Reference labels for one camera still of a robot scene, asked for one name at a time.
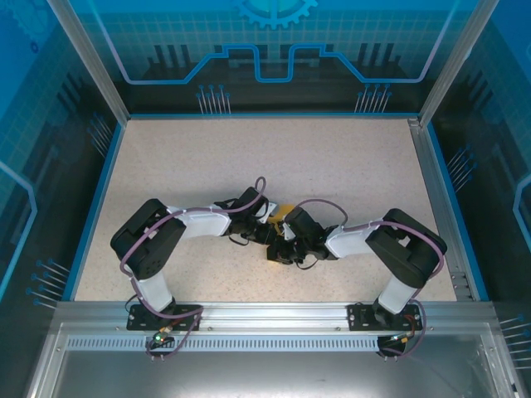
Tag grey metal tray panel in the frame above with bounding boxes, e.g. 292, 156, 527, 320
22, 323, 522, 398

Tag aluminium mounting rail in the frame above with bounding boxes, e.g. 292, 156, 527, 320
53, 301, 497, 332

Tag slotted metal cable duct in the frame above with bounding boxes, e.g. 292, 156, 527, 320
65, 336, 416, 354

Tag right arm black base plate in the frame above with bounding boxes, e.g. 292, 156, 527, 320
347, 302, 420, 332

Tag aluminium side rail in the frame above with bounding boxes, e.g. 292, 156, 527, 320
407, 117, 478, 303

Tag cable connector with green light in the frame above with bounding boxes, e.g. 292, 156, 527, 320
152, 325, 174, 346

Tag cable connector with orange light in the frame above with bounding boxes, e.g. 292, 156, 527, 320
387, 330, 417, 345

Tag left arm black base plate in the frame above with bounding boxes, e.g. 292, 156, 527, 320
126, 303, 204, 332

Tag aluminium frame post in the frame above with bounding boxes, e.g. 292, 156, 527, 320
44, 0, 132, 125
417, 0, 501, 128

